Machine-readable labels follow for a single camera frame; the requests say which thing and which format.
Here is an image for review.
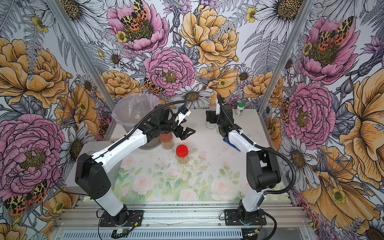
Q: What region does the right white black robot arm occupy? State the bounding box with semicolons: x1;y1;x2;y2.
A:
206;95;285;226

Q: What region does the mesh bin with pink bag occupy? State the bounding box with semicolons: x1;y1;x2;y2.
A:
112;94;161;147

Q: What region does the aluminium rail frame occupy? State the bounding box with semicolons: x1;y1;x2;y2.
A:
52;201;316;240

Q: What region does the right black corrugated cable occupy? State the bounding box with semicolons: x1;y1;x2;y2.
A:
216;93;297;196

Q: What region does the red lid peanut jar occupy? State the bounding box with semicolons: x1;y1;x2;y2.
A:
176;145;190;164

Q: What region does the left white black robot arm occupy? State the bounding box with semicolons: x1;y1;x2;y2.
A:
75;105;195;226

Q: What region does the green lid peanut jar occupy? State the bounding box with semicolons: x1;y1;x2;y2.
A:
205;122;217;130

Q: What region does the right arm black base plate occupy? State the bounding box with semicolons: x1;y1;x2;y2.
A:
224;209;267;226

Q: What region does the white bottle green cap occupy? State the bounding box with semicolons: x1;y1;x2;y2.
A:
236;102;245;116

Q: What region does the blue gauze bandage packet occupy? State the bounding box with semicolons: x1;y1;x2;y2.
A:
223;138;240;151

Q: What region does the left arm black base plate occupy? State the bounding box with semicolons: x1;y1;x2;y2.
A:
99;210;144;228

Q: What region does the right aluminium corner post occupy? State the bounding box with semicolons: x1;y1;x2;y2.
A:
258;0;315;117

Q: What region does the left aluminium corner post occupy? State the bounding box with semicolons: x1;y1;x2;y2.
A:
47;1;116;111

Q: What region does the left black cable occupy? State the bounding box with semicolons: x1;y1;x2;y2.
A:
59;100;188;187

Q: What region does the aluminium corner post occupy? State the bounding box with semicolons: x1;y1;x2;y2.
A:
47;1;116;111
258;0;315;117

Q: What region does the brown lid peanut jar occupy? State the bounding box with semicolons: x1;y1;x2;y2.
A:
159;133;175;150

